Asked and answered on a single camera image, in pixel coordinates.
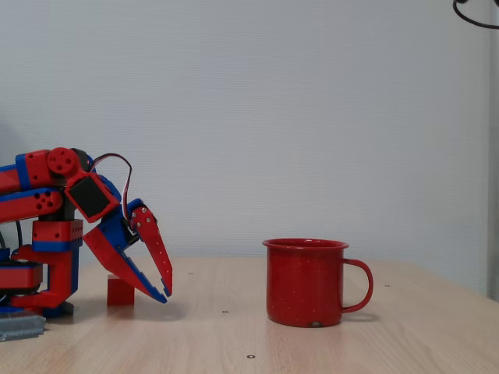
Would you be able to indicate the red blue gripper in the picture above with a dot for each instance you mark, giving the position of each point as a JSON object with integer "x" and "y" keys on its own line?
{"x": 117, "y": 234}

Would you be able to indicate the red cube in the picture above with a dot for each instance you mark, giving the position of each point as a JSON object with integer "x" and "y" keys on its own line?
{"x": 119, "y": 294}

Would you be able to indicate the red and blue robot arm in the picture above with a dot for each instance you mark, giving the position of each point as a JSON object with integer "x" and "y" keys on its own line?
{"x": 37, "y": 167}

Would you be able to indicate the red enamel mug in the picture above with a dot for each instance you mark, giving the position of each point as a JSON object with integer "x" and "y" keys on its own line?
{"x": 304, "y": 284}

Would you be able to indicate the grey metal table clamp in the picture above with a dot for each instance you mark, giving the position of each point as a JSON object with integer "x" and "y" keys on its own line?
{"x": 19, "y": 325}

